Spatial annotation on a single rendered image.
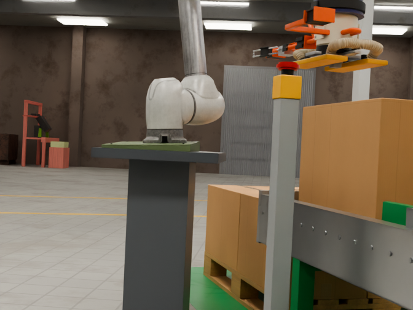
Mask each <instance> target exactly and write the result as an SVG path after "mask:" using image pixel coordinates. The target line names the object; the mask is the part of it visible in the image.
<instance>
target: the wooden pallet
mask: <svg viewBox="0 0 413 310"><path fill-rule="evenodd" d="M203 270H204V272H203V275H205V276H206V277H207V278H209V279H210V280H211V281H212V282H214V283H215V284H216V285H217V286H219V287H220V288H221V289H223V290H224V291H225V292H226V293H228V294H229V295H230V296H231V297H233V298H234V299H235V300H237V301H238V302H239V303H240V304H242V305H243V306H244V307H246V308H247V309H248V310H264V302H263V301H261V300H260V299H259V298H258V295H259V291H260V292H262V293H263V294H264V288H262V287H261V286H259V285H258V284H256V283H255V282H253V281H252V280H250V279H249V278H247V277H245V276H244V275H242V274H240V273H239V272H238V271H236V270H234V269H233V268H231V267H230V266H228V265H226V264H225V263H223V262H222V261H221V260H219V259H217V258H216V257H214V256H213V255H211V254H209V253H208V252H206V251H205V254H204V269H203ZM227 270H229V271H230V272H231V273H232V279H230V278H228V277H227V276H226V275H227ZM401 308H402V307H401V306H398V305H397V304H394V303H392V302H390V301H388V300H385V299H383V298H362V299H336V300H313V310H401Z"/></svg>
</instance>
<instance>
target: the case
mask: <svg viewBox="0 0 413 310"><path fill-rule="evenodd" d="M299 201H302V202H307V203H311V204H315V205H320V206H323V207H328V208H332V209H336V210H341V211H345V212H349V213H354V214H357V215H362V216H366V217H370V218H375V219H378V220H382V206H383V201H391V202H397V203H402V204H408V205H413V100H404V99H395V98H375V99H368V100H358V101H348V102H342V103H332V104H327V105H316V106H306V107H303V118H302V142H301V166H300V179H299Z"/></svg>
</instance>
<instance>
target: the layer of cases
mask: <svg viewBox="0 0 413 310"><path fill-rule="evenodd" d="M259 190H269V186H238V185H208V200H207V214H206V239H205V251H206V252H208V253H209V254H211V255H213V256H214V257H216V258H217V259H219V260H221V261H222V262H223V263H225V264H226V265H228V266H230V267H231V268H233V269H234V270H236V271H238V272H239V273H240V274H242V275H244V276H245V277H247V278H249V279H250V280H252V281H253V282H255V283H256V284H258V285H259V286H261V287H262V288H264V287H265V274H266V250H267V246H266V245H265V244H262V243H258V242H256V237H257V224H258V205H259V204H258V201H259ZM292 270H293V257H291V275H290V288H289V300H291V283H292ZM362 298H381V297H379V296H377V295H375V294H373V293H370V292H368V291H366V290H363V289H362V288H359V287H357V286H355V285H353V284H350V283H348V282H346V281H344V280H342V279H340V278H337V277H335V276H333V275H330V274H328V273H326V272H324V271H315V285H314V297H313V299H314V300H336V299H362Z"/></svg>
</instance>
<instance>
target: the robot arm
mask: <svg viewBox="0 0 413 310"><path fill-rule="evenodd" d="M178 6H179V19H180V27H181V40H182V47H183V60H184V74H185V78H184V79H183V80H182V81H181V82H179V81H178V80H177V79H175V78H174V77H170V78H162V79H155V80H153V82H152V83H151V85H150V86H149V89H148V92H147V97H146V125H147V132H146V138H145V139H144V140H143V143H187V140H186V139H185V138H184V137H183V125H184V124H186V125H204V124H208V123H211V122H214V121H215V120H217V119H219V118H220V117H221V116H222V114H223V112H224V109H225V102H224V99H223V97H222V95H221V93H220V92H218V90H217V88H216V86H215V84H214V80H213V79H212V78H211V77H209V76H207V64H206V57H205V45H204V37H203V24H202V11H201V4H200V0H178Z"/></svg>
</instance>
